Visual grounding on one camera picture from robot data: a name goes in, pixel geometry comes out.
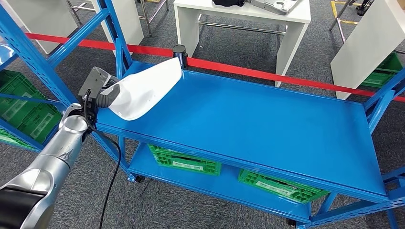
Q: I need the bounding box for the large green plastic crate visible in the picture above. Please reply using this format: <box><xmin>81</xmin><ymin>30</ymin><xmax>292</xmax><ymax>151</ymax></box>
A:
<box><xmin>0</xmin><ymin>69</ymin><xmax>64</xmax><ymax>145</ymax></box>

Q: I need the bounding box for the white plastic body panel part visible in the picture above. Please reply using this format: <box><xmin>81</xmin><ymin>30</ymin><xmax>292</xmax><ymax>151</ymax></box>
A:
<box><xmin>100</xmin><ymin>57</ymin><xmax>183</xmax><ymax>122</ymax></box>

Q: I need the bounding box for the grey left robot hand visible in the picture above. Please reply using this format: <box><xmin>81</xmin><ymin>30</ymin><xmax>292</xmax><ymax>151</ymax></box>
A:
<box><xmin>104</xmin><ymin>83</ymin><xmax>122</xmax><ymax>104</ymax></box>

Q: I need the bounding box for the black barrier post head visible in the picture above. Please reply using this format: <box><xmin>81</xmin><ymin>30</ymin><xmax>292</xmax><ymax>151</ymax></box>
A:
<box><xmin>172</xmin><ymin>44</ymin><xmax>189</xmax><ymax>69</ymax></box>

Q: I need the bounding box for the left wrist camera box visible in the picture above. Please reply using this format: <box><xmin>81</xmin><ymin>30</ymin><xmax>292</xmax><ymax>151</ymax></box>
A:
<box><xmin>78</xmin><ymin>66</ymin><xmax>112</xmax><ymax>106</ymax></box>

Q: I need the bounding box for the steel table frame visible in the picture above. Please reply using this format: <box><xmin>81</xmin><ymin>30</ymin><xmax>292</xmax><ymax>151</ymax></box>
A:
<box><xmin>66</xmin><ymin>0</ymin><xmax>170</xmax><ymax>37</ymax></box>

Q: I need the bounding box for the black bag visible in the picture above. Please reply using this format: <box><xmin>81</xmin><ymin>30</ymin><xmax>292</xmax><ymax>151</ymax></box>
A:
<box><xmin>212</xmin><ymin>0</ymin><xmax>246</xmax><ymax>8</ymax></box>

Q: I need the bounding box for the blue metal storage rack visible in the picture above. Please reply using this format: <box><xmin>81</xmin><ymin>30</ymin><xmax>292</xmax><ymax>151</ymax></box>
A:
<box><xmin>0</xmin><ymin>0</ymin><xmax>134</xmax><ymax>152</ymax></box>

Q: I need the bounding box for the red barrier belt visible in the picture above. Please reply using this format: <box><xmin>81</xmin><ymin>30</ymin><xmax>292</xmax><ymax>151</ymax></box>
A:
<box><xmin>25</xmin><ymin>32</ymin><xmax>405</xmax><ymax>104</ymax></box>

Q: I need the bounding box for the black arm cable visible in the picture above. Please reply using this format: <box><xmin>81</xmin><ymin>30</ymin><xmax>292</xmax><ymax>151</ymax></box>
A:
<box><xmin>83</xmin><ymin>89</ymin><xmax>122</xmax><ymax>229</ymax></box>

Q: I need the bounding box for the blue metal shelf cart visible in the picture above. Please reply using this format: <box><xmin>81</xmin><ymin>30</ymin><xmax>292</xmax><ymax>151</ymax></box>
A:
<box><xmin>92</xmin><ymin>38</ymin><xmax>405</xmax><ymax>229</ymax></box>

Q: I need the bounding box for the yellow floor tape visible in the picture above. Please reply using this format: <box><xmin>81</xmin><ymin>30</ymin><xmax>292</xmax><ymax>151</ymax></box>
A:
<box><xmin>330</xmin><ymin>0</ymin><xmax>359</xmax><ymax>26</ymax></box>

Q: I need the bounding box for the white table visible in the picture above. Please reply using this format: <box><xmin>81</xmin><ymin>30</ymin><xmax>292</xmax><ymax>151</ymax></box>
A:
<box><xmin>5</xmin><ymin>0</ymin><xmax>145</xmax><ymax>55</ymax></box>
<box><xmin>330</xmin><ymin>0</ymin><xmax>405</xmax><ymax>101</ymax></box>
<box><xmin>174</xmin><ymin>0</ymin><xmax>312</xmax><ymax>88</ymax></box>

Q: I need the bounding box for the grey metal tray part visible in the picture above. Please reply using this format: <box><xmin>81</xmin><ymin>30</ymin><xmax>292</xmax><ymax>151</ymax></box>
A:
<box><xmin>250</xmin><ymin>0</ymin><xmax>299</xmax><ymax>16</ymax></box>

